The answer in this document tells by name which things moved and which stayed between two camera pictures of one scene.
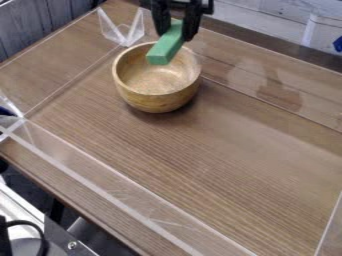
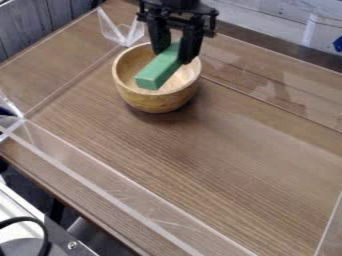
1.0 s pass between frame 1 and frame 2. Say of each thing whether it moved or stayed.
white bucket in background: stayed
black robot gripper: moved
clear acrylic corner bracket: stayed
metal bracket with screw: stayed
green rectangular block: moved
